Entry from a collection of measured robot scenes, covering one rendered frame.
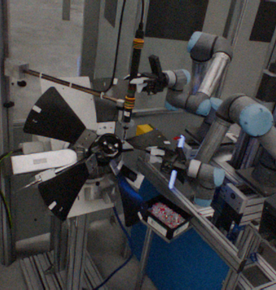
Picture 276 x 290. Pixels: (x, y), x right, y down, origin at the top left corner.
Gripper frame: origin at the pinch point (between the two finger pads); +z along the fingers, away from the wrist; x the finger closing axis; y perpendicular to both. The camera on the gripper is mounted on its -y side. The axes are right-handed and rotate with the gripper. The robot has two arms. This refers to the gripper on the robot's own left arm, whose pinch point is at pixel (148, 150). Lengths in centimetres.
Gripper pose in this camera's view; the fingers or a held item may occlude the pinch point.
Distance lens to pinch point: 155.7
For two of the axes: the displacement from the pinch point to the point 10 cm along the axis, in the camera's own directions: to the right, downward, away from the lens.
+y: -4.1, 4.7, -7.8
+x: -1.0, 8.3, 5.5
